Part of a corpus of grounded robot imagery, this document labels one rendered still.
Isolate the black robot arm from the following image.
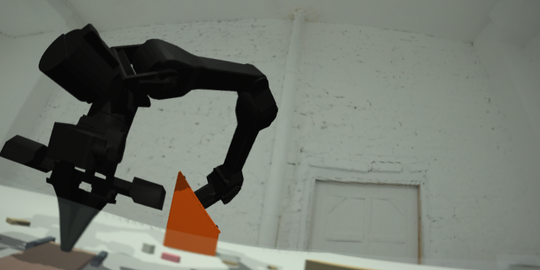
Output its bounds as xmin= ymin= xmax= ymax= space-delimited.
xmin=39 ymin=24 xmax=278 ymax=209

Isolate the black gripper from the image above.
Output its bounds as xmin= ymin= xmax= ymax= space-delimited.
xmin=0 ymin=110 xmax=166 ymax=210

